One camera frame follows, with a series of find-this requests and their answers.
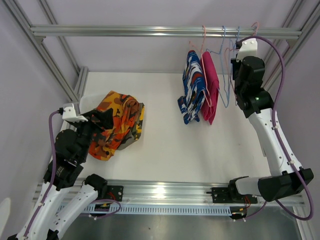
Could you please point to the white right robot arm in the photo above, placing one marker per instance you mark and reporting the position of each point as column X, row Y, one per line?
column 287, row 175

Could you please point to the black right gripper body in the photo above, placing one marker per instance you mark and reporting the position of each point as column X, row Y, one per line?
column 236, row 67

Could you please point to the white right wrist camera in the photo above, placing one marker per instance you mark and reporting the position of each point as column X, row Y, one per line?
column 246, row 48

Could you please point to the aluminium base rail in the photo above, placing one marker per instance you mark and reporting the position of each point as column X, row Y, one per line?
column 171, row 193

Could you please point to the light blue wire hanger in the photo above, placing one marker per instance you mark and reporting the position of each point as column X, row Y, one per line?
column 232, row 52

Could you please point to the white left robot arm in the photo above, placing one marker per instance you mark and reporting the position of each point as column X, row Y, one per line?
column 70, row 149

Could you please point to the blue white patterned trousers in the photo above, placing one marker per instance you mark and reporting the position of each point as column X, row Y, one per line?
column 193, row 81

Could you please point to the pink trousers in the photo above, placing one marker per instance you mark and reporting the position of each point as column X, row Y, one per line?
column 209, row 108

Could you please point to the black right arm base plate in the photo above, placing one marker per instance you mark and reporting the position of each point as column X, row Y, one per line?
column 229, row 195

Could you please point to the white plastic basket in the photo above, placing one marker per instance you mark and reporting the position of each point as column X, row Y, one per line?
column 89, row 102

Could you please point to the aluminium hanging rail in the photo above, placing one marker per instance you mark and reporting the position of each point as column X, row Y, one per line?
column 58, row 30

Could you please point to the orange camouflage trousers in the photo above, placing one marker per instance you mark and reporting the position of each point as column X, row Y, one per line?
column 125, row 112

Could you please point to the olive yellow camouflage trousers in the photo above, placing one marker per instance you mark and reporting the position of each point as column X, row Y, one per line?
column 135, row 132

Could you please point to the white slotted cable duct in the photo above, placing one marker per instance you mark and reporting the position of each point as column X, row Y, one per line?
column 180, row 210

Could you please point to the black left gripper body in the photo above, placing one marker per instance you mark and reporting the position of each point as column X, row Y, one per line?
column 87, row 129

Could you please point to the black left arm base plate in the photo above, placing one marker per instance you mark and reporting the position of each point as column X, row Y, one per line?
column 113, row 192

